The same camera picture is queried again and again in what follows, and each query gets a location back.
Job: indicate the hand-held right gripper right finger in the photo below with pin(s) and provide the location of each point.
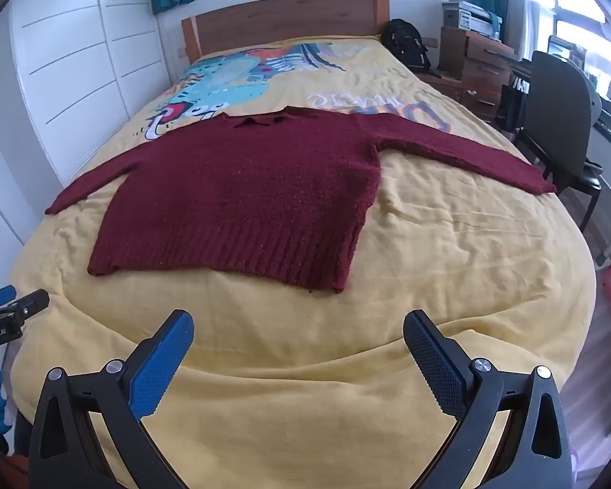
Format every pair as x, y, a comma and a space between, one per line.
433, 366

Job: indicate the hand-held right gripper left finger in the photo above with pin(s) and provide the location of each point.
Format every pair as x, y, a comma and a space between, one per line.
155, 372

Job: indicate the maroon knitted sweater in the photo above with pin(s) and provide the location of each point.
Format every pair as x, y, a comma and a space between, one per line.
234, 188

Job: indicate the yellow printed blanket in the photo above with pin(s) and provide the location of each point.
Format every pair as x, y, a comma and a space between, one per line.
438, 265

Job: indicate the white wardrobe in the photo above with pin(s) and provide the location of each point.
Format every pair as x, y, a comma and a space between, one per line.
71, 61

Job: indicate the black hanging bag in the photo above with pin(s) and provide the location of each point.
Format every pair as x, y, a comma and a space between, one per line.
511, 107

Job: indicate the low wooden bedside table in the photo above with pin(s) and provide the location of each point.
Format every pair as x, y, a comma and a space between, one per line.
440, 84

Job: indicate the black grey office chair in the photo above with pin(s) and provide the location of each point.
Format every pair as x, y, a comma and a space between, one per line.
560, 107

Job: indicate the wooden drawer cabinet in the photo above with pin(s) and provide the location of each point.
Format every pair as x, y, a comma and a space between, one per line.
481, 66

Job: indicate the black backpack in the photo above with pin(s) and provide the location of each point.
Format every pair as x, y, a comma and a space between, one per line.
405, 40

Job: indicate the white printer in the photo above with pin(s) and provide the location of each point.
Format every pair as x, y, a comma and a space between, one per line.
468, 18

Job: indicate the wooden bed headboard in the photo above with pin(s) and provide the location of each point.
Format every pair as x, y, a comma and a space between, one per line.
285, 20

